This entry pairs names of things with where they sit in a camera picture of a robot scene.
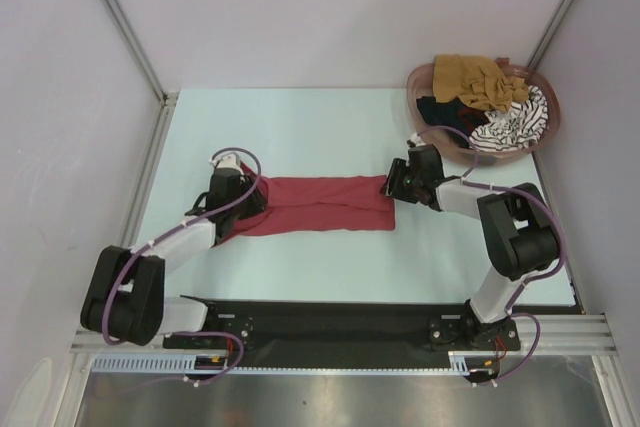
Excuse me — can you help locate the red tank top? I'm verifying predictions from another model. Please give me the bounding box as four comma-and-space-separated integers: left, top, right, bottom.
216, 175, 396, 244

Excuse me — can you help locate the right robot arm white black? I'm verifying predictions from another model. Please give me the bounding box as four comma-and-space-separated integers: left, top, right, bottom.
381, 145, 561, 351

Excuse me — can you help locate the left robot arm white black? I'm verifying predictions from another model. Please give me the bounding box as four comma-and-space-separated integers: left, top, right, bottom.
80, 167, 267, 347

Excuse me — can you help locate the mustard yellow tank top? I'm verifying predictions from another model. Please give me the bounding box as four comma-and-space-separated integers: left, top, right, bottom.
432, 54, 529, 113

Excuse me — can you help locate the black white striped tank top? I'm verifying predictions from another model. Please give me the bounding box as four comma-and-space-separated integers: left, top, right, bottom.
469, 86, 549, 152

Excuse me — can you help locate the pink translucent laundry basket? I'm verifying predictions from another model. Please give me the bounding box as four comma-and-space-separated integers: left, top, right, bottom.
406, 58, 561, 166

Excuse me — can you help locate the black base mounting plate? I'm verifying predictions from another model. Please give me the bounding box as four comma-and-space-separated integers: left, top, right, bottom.
162, 298, 584, 373

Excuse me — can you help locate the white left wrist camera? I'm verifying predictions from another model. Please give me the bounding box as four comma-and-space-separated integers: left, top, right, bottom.
209, 152, 243, 174

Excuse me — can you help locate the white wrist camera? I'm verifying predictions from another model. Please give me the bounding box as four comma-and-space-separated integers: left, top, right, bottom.
407, 133, 424, 148
209, 152, 243, 174

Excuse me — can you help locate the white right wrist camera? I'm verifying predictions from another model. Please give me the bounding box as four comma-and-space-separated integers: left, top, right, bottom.
407, 133, 424, 148

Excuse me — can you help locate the left aluminium corner post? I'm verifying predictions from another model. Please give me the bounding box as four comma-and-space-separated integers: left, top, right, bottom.
74, 0, 169, 101

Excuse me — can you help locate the aluminium corner post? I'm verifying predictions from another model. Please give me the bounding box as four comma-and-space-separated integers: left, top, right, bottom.
527, 0, 577, 70
74, 0, 169, 101

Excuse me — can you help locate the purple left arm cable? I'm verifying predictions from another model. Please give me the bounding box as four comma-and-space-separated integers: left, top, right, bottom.
101, 146, 264, 391

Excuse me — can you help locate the grey slotted cable duct left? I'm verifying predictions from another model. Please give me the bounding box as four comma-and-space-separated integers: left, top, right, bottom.
92, 354, 229, 375

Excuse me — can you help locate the grey slotted cable duct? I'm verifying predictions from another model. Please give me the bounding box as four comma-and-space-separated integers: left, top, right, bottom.
92, 354, 229, 375
448, 351, 500, 376

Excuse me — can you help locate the grey slotted cable duct right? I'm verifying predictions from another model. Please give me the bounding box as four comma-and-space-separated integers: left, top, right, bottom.
448, 351, 500, 376

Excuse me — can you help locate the aluminium frame rail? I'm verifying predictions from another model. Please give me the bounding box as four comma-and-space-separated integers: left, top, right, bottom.
515, 314, 617, 356

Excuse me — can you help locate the right aluminium corner post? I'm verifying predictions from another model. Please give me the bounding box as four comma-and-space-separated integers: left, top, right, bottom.
527, 0, 577, 70

